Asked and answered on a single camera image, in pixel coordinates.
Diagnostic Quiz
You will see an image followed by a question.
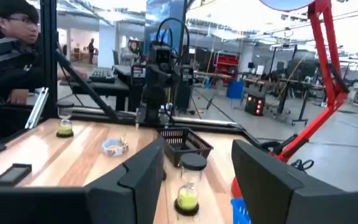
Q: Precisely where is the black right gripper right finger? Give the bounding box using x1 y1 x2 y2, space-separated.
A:
231 139 358 224

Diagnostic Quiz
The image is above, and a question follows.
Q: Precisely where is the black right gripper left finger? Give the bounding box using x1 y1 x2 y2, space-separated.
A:
0 136 167 224

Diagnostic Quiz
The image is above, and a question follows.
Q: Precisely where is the green sand hourglass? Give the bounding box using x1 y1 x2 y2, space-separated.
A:
173 152 208 217
55 101 75 139

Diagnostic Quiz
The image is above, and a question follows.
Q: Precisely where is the blue plastic basket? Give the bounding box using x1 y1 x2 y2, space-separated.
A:
230 197 252 224

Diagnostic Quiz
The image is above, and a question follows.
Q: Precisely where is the person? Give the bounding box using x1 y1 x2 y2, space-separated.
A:
121 40 141 66
87 38 96 65
0 0 88 106

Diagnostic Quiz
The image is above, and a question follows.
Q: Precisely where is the black desk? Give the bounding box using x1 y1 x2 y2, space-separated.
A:
59 77 131 112

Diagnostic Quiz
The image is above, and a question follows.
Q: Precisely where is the black keyboard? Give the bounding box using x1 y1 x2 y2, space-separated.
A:
88 67 116 83

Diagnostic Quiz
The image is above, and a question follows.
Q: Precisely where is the black plastic basket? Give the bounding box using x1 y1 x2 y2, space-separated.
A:
158 126 214 168

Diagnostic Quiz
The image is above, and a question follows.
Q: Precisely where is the red tool cabinet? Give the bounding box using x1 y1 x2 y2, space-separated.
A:
213 51 241 75

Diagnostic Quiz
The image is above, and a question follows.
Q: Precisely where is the blue bin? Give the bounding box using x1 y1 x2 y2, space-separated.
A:
226 80 246 101

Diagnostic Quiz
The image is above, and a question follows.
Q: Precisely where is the black box with red lights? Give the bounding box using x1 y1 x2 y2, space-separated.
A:
244 93 267 117

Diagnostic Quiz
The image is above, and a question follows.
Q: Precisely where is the black digital clock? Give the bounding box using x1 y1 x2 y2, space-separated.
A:
0 162 33 189

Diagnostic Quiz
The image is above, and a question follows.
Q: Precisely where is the red desk lamp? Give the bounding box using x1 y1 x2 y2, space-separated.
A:
231 0 351 200

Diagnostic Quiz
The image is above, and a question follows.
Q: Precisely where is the silver metal bar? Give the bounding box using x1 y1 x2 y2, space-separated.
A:
24 86 50 130

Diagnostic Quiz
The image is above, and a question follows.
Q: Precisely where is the black lamp power cable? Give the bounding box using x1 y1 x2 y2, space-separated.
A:
259 141 315 172

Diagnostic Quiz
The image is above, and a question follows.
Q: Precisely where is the black metal table frame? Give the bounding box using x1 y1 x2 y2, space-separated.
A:
0 0 260 155

